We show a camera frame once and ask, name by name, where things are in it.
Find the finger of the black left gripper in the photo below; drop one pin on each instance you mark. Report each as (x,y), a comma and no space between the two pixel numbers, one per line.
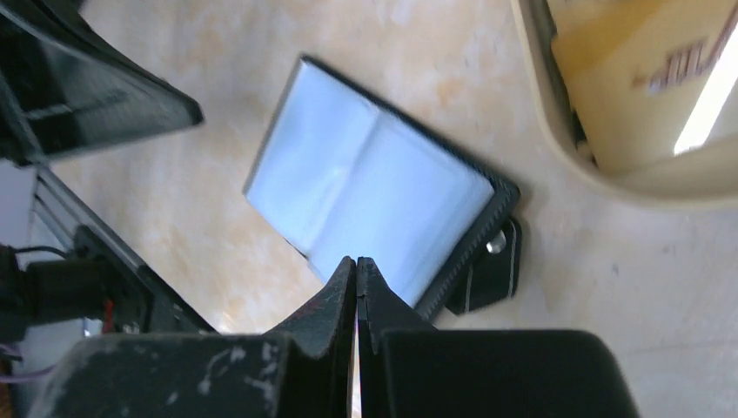
(65,91)

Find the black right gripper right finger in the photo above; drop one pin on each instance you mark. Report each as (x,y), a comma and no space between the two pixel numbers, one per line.
(409,368)

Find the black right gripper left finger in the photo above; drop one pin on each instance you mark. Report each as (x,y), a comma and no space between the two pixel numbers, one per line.
(300,368)

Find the black leather card wallet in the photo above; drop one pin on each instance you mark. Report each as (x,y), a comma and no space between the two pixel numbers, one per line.
(343,172)

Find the beige oval card holder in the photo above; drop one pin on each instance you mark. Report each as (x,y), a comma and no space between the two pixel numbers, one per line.
(698,181)

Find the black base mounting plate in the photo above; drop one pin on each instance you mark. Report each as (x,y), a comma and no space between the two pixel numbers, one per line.
(164,311)

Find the aluminium frame rail front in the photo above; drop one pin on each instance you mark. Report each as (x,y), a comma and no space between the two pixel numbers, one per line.
(87,260)

